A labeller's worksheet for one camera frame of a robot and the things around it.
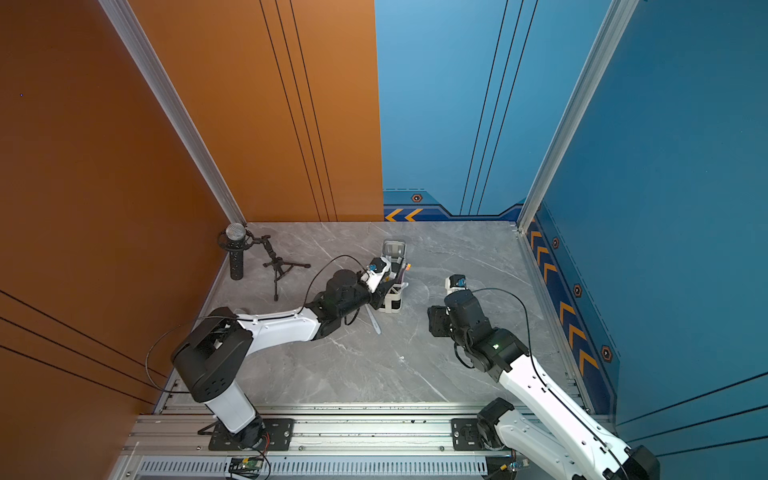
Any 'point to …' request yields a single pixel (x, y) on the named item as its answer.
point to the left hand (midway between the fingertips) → (392, 272)
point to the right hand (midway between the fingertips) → (435, 310)
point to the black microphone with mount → (236, 239)
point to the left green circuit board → (245, 467)
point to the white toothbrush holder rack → (393, 299)
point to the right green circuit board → (505, 467)
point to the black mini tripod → (279, 267)
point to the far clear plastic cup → (394, 249)
